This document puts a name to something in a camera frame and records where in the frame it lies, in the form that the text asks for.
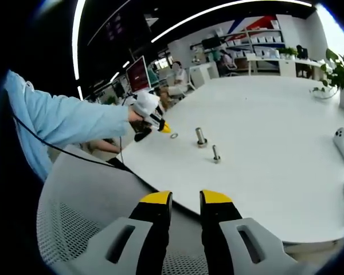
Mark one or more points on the large steel threaded stud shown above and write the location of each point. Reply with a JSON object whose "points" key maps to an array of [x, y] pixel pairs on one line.
{"points": [[199, 134]]}

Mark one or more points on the long white desk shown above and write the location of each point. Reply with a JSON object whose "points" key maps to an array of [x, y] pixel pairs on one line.
{"points": [[286, 67]]}

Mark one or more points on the white mesh office chair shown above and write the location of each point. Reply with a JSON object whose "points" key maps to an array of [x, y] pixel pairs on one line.
{"points": [[80, 186]]}

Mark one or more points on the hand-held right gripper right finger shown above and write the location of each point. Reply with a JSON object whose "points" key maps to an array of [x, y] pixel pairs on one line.
{"points": [[220, 229]]}

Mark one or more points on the large steel washer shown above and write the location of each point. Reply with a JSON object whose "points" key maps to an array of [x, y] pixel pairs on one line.
{"points": [[171, 135]]}

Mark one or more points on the black office chair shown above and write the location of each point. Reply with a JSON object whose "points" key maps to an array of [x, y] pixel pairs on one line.
{"points": [[302, 51]]}

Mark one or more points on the linear ceiling light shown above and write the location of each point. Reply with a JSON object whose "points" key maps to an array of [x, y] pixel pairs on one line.
{"points": [[218, 13]]}

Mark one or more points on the white cabinet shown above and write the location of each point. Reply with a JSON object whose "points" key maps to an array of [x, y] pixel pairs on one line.
{"points": [[203, 73]]}

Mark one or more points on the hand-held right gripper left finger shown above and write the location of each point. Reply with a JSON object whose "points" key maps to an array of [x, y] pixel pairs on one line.
{"points": [[152, 229]]}

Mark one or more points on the small green desk plant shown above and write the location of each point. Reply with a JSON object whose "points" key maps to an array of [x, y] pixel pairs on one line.
{"points": [[288, 52]]}

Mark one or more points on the shelf with white boxes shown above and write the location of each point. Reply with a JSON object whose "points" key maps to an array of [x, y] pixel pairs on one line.
{"points": [[261, 40]]}

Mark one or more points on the person's left hand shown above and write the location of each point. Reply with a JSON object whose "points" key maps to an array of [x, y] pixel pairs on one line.
{"points": [[134, 117]]}

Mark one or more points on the black monitor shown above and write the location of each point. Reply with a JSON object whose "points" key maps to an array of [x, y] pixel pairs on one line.
{"points": [[211, 43]]}

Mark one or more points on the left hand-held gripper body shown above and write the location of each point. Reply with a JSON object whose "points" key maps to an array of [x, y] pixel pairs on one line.
{"points": [[146, 106]]}

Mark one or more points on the small steel threaded stud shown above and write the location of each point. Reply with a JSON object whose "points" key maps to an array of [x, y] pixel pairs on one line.
{"points": [[215, 151]]}

